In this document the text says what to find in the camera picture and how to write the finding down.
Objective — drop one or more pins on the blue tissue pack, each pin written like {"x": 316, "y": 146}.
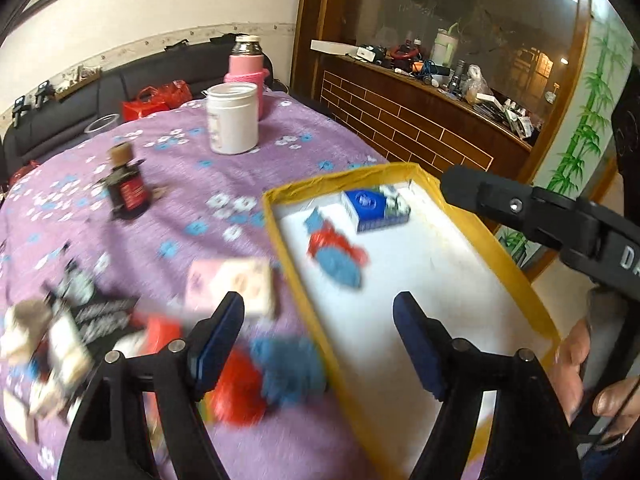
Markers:
{"x": 367, "y": 207}

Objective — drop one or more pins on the pink thermos bottle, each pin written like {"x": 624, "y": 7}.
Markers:
{"x": 245, "y": 67}

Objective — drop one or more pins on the blue cloth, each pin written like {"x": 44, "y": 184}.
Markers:
{"x": 290, "y": 370}

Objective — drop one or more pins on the counter clutter pile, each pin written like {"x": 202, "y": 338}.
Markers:
{"x": 475, "y": 85}

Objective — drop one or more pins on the wooden tray with figurines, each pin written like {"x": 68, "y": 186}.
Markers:
{"x": 80, "y": 82}

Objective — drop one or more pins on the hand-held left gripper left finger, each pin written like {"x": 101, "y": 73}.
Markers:
{"x": 220, "y": 342}

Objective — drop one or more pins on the small black gadget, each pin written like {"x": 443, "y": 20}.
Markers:
{"x": 43, "y": 92}
{"x": 21, "y": 110}

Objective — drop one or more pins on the red gift bag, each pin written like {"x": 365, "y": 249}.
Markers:
{"x": 150, "y": 105}

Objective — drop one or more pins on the wooden cabinet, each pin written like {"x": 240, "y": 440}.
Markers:
{"x": 400, "y": 110}

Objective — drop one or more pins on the black printed packet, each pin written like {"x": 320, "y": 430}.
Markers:
{"x": 107, "y": 317}

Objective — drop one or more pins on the black sofa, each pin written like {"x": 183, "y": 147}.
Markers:
{"x": 65, "y": 105}

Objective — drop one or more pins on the person's right hand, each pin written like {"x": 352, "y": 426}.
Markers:
{"x": 567, "y": 370}

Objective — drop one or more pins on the red mesh bag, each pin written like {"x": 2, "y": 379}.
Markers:
{"x": 235, "y": 402}

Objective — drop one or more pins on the blue sock bundle red band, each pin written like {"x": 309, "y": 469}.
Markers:
{"x": 340, "y": 265}

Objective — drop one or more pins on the red plastic bag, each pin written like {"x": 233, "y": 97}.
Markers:
{"x": 25, "y": 170}

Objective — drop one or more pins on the white plastic jar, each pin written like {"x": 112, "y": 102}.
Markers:
{"x": 232, "y": 120}

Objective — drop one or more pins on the clear plastic cup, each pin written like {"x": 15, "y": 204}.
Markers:
{"x": 102, "y": 124}

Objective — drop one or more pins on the white flat box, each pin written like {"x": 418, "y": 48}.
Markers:
{"x": 332, "y": 46}

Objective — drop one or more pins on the dark bottle red label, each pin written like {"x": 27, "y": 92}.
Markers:
{"x": 127, "y": 190}

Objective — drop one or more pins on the white green jug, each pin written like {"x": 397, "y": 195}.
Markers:
{"x": 444, "y": 47}

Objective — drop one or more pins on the bamboo print glass panel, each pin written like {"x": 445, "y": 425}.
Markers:
{"x": 595, "y": 90}

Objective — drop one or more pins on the metal motor device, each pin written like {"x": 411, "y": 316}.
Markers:
{"x": 75, "y": 282}

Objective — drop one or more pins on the green patterned tissue pack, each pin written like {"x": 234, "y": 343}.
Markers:
{"x": 398, "y": 202}

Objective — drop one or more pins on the yellow cardboard box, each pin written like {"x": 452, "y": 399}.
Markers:
{"x": 440, "y": 260}

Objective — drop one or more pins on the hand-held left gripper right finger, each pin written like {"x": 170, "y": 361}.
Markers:
{"x": 420, "y": 352}

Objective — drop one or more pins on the pink tissue pack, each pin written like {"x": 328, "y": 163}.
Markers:
{"x": 225, "y": 282}

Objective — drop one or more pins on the purple floral tablecloth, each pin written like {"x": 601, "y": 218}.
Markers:
{"x": 175, "y": 200}

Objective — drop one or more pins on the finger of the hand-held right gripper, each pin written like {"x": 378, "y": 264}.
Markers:
{"x": 500, "y": 202}

